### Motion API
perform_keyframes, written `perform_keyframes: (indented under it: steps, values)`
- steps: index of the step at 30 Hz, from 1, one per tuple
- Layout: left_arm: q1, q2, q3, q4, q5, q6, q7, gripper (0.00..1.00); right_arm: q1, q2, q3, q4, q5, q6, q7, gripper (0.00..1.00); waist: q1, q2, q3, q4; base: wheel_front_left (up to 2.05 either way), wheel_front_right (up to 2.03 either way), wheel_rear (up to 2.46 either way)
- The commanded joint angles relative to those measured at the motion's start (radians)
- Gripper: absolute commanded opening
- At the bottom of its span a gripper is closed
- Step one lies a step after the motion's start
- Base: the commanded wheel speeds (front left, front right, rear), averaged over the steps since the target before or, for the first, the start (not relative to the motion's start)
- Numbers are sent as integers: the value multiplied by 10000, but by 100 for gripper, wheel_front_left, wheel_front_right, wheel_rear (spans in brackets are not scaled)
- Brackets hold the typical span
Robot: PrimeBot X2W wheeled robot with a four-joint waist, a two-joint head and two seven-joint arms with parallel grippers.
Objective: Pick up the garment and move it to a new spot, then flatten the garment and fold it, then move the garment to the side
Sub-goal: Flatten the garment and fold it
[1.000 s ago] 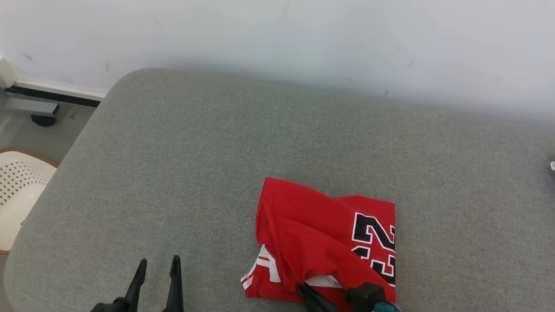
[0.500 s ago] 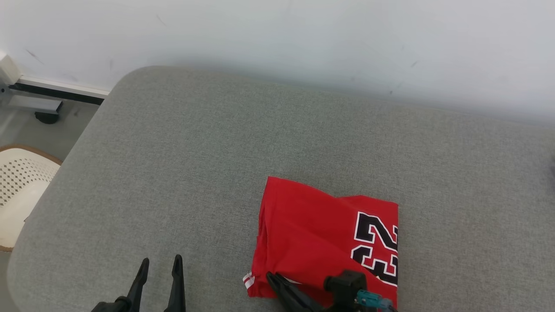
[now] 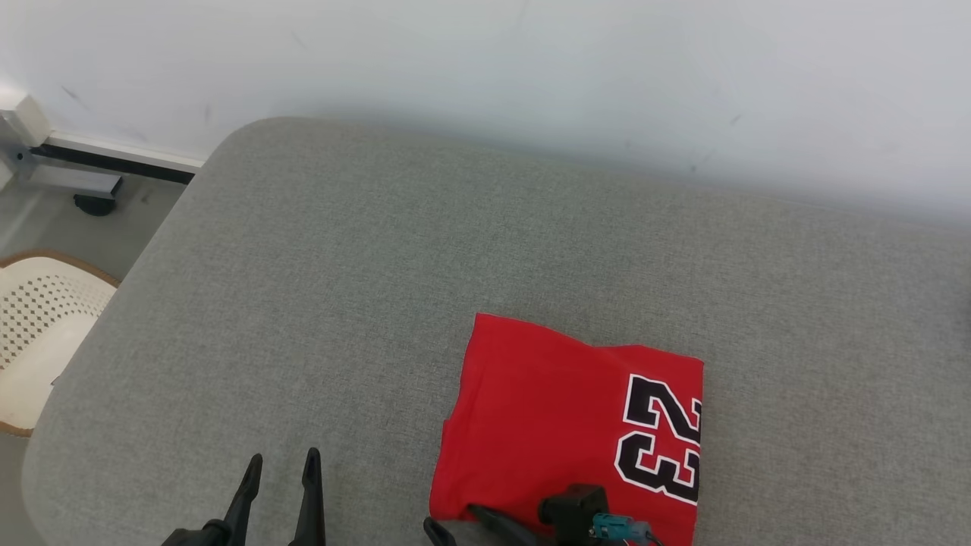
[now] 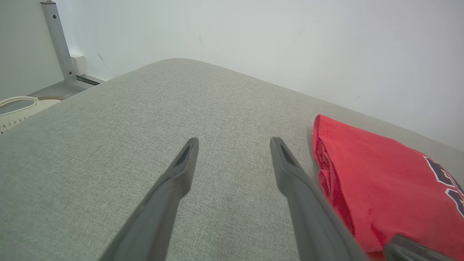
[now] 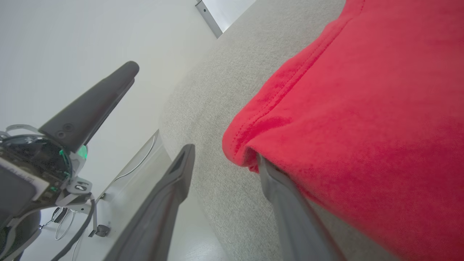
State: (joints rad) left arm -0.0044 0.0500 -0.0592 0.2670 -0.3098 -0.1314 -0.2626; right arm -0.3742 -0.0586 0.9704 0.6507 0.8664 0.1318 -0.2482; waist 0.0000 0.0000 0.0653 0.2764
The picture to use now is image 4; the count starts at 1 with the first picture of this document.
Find grey metal post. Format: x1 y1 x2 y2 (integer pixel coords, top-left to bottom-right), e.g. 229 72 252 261
41 0 95 90

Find white laundry basket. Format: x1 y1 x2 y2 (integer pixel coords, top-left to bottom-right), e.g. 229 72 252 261
0 96 65 134

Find white wall box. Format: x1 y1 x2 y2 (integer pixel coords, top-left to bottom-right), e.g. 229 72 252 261
70 54 88 76

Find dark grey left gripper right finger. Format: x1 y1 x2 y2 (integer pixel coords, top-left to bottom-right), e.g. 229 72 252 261
270 137 368 261

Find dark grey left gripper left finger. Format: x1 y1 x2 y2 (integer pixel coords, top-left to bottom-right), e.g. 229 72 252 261
99 137 199 261

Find grey fabric sofa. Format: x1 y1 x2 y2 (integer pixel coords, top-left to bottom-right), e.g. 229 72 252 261
0 58 464 261

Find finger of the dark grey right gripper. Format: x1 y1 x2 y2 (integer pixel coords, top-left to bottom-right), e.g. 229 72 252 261
383 235 457 261

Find red basketball jersey white trim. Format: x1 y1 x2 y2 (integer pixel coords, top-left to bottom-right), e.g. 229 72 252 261
312 115 464 261

